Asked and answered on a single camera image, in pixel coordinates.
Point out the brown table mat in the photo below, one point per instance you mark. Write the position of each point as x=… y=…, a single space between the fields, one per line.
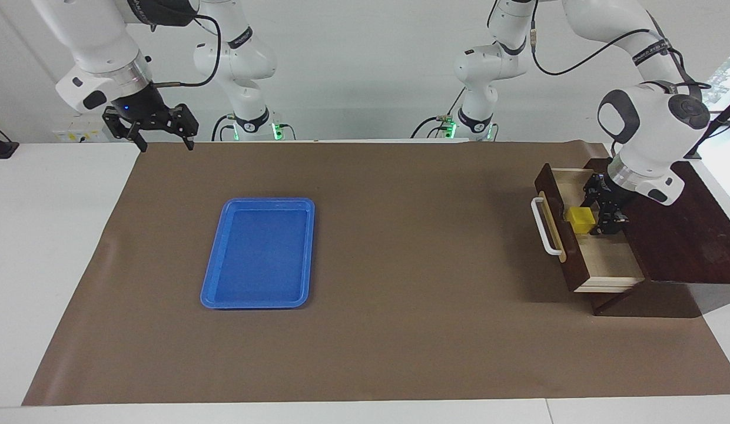
x=400 y=330

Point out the dark wooden drawer cabinet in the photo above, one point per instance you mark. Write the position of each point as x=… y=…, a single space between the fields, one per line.
x=689 y=235

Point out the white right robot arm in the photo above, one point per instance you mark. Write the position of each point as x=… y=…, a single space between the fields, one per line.
x=100 y=41

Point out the white wall socket box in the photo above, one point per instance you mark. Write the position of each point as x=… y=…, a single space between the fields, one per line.
x=76 y=132

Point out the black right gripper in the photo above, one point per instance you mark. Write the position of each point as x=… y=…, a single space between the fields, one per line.
x=140 y=105

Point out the yellow cube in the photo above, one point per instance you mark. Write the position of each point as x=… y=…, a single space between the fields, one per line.
x=580 y=219

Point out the black clamp stand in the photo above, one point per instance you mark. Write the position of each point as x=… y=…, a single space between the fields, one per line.
x=727 y=115

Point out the blue plastic tray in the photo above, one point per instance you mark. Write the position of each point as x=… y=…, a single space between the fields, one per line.
x=259 y=259

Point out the black desk mount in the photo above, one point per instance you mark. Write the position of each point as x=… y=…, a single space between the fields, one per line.
x=0 y=150

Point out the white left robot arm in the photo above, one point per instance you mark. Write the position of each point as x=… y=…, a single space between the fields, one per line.
x=653 y=129

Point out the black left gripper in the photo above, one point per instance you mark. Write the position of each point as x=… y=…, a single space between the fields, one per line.
x=613 y=193

